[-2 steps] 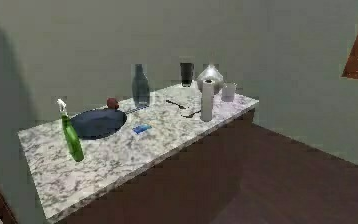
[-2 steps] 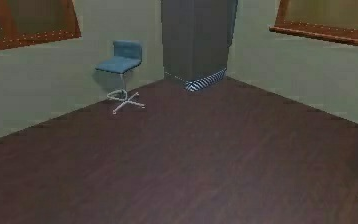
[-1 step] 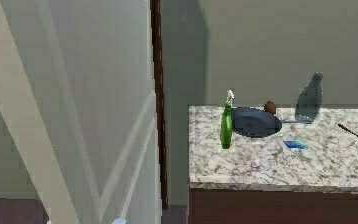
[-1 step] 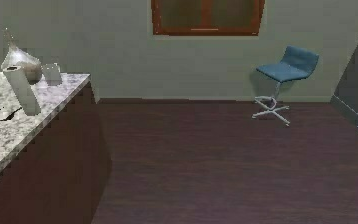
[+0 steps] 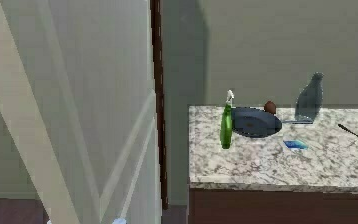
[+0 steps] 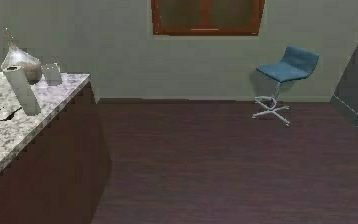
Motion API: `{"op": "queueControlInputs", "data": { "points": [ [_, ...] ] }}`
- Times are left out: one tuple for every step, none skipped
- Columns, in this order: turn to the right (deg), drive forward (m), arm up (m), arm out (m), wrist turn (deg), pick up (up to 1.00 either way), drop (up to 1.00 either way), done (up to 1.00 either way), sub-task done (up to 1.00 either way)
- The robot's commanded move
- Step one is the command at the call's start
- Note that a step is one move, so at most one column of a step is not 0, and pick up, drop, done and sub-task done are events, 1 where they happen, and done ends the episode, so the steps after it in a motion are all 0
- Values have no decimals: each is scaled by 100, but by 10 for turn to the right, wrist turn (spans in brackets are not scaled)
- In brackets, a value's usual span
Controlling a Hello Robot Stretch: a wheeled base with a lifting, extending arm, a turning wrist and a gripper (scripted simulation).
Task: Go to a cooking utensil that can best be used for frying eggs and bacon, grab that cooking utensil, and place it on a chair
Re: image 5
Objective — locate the white room door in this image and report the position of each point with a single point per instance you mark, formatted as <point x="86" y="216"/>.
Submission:
<point x="87" y="110"/>

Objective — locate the blue flat sponge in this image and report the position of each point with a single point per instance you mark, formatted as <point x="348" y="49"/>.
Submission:
<point x="295" y="144"/>

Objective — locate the black long utensil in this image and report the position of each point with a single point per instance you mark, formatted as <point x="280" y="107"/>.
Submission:
<point x="355" y="134"/>

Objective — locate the green spray bottle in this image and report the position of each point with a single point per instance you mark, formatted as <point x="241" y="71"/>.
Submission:
<point x="226" y="128"/>

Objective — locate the marble top brown counter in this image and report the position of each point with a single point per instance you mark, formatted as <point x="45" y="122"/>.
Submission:
<point x="280" y="166"/>

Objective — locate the dark brown door frame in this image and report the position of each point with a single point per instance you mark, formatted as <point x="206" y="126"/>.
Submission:
<point x="159" y="100"/>

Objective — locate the dark blue frying pan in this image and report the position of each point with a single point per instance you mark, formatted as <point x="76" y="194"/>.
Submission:
<point x="255" y="123"/>

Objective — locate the brown round potato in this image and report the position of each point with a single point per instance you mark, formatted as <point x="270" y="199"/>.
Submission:
<point x="270" y="107"/>

